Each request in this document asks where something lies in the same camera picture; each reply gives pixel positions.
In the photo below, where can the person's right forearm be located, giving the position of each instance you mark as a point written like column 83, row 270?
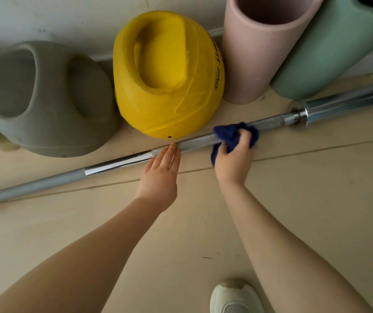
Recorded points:
column 290, row 257

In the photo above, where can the white sneaker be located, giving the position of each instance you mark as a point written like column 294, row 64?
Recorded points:
column 235, row 298

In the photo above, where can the person's left forearm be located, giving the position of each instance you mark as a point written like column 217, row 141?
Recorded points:
column 75, row 260

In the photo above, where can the yellow medicine ball with grips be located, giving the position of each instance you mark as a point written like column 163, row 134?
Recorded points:
column 168, row 74

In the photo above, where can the dark blue cleaning cloth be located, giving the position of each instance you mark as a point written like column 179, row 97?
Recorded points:
column 230, row 136

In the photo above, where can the grey medicine ball with grips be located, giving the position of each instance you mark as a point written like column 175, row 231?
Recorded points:
column 47, row 99

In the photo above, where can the pink foam roller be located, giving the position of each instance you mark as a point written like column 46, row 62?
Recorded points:
column 258, row 48

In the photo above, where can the person's left fingers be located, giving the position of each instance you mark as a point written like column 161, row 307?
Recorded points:
column 165, row 158

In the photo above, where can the person's right hand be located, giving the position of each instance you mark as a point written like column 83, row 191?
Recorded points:
column 232, row 166

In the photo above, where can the green foam roller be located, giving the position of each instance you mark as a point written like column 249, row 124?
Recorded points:
column 336, row 45

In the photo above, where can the person's left hand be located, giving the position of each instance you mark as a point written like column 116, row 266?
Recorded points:
column 158, row 184

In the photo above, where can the chrome steel barbell bar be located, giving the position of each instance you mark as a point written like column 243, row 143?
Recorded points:
column 193, row 143

